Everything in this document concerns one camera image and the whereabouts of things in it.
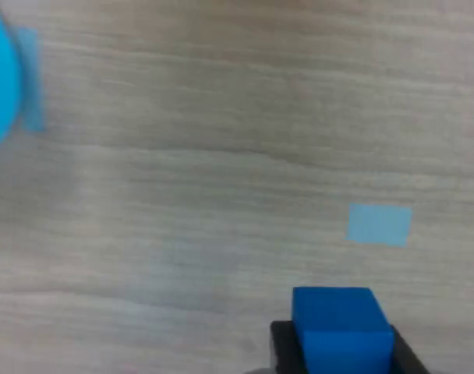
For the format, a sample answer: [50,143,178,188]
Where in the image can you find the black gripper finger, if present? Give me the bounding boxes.
[270,319,312,374]
[388,325,433,374]

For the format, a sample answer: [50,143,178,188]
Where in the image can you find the blue cube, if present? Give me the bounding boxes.
[291,287,394,374]

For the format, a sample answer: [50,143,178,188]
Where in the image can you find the blue tape piece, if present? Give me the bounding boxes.
[345,202,413,249]

